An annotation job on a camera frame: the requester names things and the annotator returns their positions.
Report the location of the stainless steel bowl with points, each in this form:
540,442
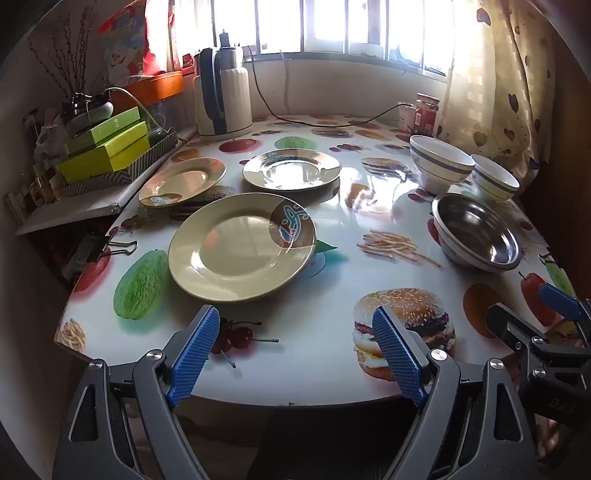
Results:
480,235

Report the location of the window metal grille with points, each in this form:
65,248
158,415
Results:
304,27

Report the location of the large white blue-striped bowl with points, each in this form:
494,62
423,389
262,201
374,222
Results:
441,161

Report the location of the grey chevron tray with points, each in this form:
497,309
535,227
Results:
122,179

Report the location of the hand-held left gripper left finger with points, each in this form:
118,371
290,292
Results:
194,355

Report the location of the red label glass jar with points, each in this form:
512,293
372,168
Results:
427,115

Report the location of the grey oval device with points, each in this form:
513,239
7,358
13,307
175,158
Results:
92,110

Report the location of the beige plate blue pattern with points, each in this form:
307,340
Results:
184,180
231,249
291,170

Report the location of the red white carton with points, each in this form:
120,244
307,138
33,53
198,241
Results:
407,119

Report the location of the heart printed curtain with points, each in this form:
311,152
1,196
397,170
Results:
498,69

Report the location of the cartoon printed poster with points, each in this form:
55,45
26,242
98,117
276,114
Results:
122,46

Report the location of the cream electric kettle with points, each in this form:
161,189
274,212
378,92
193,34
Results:
235,101

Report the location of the large black binder clip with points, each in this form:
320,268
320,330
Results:
92,251

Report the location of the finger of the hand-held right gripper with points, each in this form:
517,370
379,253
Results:
508,323
561,300

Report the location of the food printed tablecloth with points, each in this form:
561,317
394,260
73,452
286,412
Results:
323,267

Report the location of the small white blue-striped bowl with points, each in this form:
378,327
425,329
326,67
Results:
494,177

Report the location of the dried branch bouquet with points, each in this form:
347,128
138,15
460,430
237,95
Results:
69,55

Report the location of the silver lid glass jar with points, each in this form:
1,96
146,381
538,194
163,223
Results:
159,136

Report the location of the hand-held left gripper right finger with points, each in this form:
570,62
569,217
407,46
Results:
397,355

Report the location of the orange box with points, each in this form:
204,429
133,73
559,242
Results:
157,87

